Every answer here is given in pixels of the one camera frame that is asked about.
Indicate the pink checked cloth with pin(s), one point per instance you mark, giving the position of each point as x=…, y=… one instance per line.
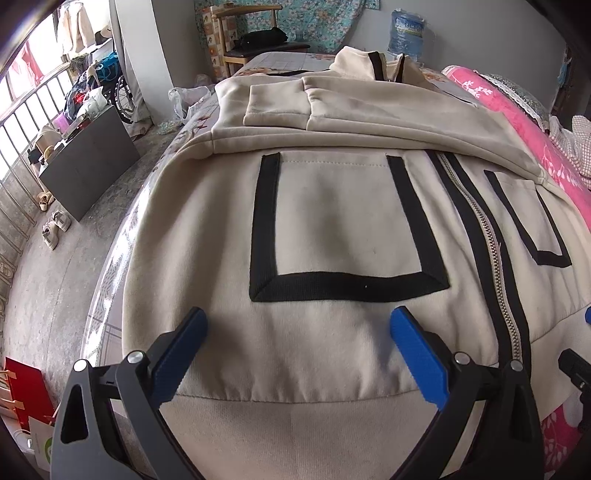
x=577, y=147

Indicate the pink floral blanket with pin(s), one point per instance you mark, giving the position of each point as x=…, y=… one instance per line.
x=508, y=115

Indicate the pair of beige sandals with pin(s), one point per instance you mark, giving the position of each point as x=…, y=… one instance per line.
x=45, y=202

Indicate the dark wooden door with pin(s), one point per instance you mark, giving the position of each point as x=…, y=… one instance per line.
x=562, y=101

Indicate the floral plastic tablecloth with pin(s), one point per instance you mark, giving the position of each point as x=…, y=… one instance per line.
x=115, y=277

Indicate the pile of bags and clothes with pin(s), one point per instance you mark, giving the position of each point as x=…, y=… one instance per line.
x=85, y=94

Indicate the hanging beige garment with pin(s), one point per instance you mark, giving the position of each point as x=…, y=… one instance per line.
x=76, y=27

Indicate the hanging red garment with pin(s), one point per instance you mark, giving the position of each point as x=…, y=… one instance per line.
x=25, y=60

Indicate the patterned cardboard box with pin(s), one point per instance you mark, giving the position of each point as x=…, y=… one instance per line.
x=214, y=46

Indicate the lace-trimmed floral pillow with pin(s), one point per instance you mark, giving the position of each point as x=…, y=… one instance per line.
x=517, y=94

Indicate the black bag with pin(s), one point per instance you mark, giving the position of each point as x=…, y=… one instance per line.
x=261, y=39

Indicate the dark grey board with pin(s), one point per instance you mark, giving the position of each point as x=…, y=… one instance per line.
x=87, y=161

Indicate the beige zip jacket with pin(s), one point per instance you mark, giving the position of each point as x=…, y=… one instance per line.
x=346, y=207

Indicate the white plastic bag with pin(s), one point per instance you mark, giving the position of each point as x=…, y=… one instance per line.
x=189, y=97

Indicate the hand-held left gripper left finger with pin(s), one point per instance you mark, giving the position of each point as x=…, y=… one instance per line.
x=180, y=355

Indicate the pink plastic container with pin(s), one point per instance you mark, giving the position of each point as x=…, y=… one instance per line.
x=63, y=123

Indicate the pair of white shoes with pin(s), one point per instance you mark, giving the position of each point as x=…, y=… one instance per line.
x=55, y=228

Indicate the red paper bag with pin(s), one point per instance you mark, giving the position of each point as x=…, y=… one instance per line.
x=25, y=387

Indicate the wheelchair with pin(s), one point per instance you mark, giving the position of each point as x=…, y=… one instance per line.
x=122, y=99

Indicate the blue water jug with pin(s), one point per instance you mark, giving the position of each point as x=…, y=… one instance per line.
x=406, y=34

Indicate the wooden chair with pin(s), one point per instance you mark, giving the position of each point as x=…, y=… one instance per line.
x=240, y=57

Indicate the white paper bag green print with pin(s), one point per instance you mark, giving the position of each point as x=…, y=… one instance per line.
x=41, y=445

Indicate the teal floral wall cloth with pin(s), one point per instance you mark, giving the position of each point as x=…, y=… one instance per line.
x=323, y=23

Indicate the metal railing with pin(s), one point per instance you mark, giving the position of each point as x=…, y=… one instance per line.
x=18, y=138

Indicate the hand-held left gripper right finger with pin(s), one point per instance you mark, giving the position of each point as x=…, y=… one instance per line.
x=420, y=357

